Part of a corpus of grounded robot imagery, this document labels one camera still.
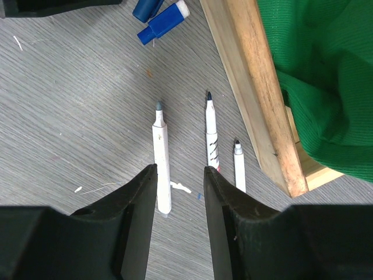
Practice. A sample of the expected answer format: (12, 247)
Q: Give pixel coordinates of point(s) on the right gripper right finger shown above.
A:
(250, 240)

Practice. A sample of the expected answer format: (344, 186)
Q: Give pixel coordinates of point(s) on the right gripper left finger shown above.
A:
(108, 239)

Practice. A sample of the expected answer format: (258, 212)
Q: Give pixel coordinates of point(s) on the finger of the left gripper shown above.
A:
(44, 8)

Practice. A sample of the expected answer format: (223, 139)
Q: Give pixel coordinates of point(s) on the white marker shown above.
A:
(239, 167)

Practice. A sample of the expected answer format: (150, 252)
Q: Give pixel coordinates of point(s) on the blue cap marker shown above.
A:
(211, 134)

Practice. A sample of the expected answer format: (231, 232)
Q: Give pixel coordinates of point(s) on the grey cap marker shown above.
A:
(161, 159)

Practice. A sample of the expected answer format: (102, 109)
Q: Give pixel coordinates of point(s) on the blue pen cap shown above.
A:
(146, 9)

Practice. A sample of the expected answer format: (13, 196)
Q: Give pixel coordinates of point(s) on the blue white eraser cap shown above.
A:
(164, 22)

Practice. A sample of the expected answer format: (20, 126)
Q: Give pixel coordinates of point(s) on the green tank top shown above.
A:
(322, 52)

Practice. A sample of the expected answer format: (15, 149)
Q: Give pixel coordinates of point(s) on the wooden clothes rack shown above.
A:
(240, 38)

